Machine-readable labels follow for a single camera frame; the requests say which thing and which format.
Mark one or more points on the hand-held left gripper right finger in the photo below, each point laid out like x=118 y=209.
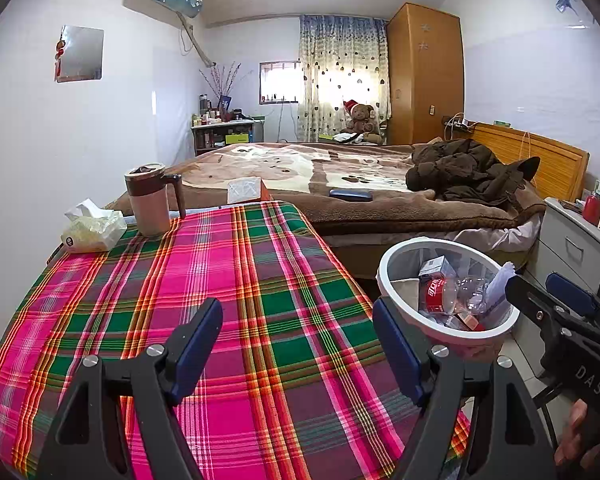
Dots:
x=400 y=350

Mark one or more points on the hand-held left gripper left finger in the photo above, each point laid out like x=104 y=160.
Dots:
x=197 y=345

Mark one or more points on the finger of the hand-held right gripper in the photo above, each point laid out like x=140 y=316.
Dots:
x=572 y=292
x=535 y=305

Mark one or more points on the short white foam net sleeve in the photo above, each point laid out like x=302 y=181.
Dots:
x=497 y=285

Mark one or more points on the clear plastic bottle red label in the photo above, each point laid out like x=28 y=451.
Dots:
x=437 y=295

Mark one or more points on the orange paper box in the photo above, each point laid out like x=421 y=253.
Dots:
x=470 y=321

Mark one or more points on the white round waste bin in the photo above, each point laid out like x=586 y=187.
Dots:
x=405 y=260

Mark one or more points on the white printed carton box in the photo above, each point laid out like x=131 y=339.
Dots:
x=435 y=266

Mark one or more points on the person's right hand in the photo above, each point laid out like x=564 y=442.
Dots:
x=572 y=435

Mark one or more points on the grey nightstand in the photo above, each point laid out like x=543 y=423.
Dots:
x=570 y=245

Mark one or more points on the pink green plaid tablecloth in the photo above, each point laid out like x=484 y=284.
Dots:
x=205 y=270

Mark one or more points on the pink bed sheet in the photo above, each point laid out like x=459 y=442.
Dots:
x=500 y=237

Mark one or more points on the wooden bed headboard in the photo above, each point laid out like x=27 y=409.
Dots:
x=545 y=155

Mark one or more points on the pink mug brown lid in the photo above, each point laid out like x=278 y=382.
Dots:
x=150 y=205

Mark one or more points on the soft tissue pack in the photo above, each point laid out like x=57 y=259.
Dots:
x=92 y=232

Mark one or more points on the dark brown jacket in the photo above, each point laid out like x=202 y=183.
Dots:
x=460 y=170

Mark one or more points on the white orange tissue box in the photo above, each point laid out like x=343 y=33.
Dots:
x=245 y=190

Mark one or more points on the brown patterned bed blanket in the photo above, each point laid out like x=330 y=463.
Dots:
x=300 y=170

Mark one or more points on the cluttered shelf desk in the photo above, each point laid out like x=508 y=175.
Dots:
x=225 y=135

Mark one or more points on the brown teddy bear red hat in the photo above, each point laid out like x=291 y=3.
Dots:
x=361 y=120

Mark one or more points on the wooden wardrobe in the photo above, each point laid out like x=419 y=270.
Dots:
x=425 y=75

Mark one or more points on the vase of bare branches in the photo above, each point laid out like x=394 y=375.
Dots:
x=222 y=82

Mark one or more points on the small window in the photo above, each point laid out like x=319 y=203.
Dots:
x=280 y=82

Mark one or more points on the heart print curtain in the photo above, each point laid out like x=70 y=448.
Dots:
x=340 y=60

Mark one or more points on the air conditioner pipe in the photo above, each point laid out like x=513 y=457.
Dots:
x=197 y=45

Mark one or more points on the red hanging ornament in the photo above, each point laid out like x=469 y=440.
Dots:
x=60 y=60

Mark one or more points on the blue wall hanger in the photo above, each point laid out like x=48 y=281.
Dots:
x=570 y=2

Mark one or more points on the silver wall mirror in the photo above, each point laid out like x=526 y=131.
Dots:
x=82 y=52

